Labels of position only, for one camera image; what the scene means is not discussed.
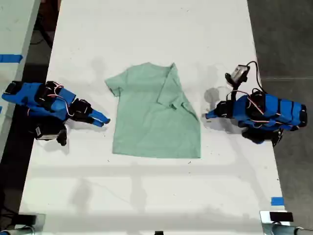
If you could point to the white side table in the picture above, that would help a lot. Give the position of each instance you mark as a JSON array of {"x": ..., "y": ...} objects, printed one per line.
[{"x": 14, "y": 36}]

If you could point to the long blue tape strip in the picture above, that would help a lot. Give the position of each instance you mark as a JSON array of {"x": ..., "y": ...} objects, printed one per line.
[{"x": 11, "y": 58}]

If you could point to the grey metal mounting plate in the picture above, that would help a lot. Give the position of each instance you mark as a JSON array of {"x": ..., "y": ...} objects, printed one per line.
[{"x": 41, "y": 220}]

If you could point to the pale green T-shirt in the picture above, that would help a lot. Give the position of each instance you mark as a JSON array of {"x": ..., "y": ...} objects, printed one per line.
[{"x": 151, "y": 122}]

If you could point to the grey metal tube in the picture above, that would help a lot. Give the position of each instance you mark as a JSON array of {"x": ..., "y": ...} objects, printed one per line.
[
  {"x": 17, "y": 231},
  {"x": 288, "y": 230}
]

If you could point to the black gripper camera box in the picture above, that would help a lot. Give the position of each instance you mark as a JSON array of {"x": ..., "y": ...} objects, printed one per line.
[
  {"x": 49, "y": 133},
  {"x": 238, "y": 73}
]

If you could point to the black camera stalk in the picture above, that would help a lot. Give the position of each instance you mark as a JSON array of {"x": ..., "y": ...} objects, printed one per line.
[{"x": 235, "y": 91}]

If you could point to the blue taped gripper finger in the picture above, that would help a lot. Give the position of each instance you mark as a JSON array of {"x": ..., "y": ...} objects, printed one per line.
[
  {"x": 212, "y": 117},
  {"x": 95, "y": 121},
  {"x": 213, "y": 112},
  {"x": 100, "y": 116}
]

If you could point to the small black box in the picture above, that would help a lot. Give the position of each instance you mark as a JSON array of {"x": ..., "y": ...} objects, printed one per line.
[
  {"x": 281, "y": 216},
  {"x": 27, "y": 218}
]

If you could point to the small dark clamp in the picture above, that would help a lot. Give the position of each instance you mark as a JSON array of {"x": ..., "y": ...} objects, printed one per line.
[{"x": 159, "y": 232}]

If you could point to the short blue tape strip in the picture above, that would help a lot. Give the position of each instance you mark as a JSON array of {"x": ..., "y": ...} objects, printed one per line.
[{"x": 277, "y": 201}]

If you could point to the white metal mounting plate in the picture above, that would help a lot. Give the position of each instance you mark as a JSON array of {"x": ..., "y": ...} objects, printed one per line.
[{"x": 264, "y": 222}]

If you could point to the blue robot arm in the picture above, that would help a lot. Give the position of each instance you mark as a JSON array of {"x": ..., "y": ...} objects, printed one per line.
[
  {"x": 269, "y": 112},
  {"x": 31, "y": 98}
]

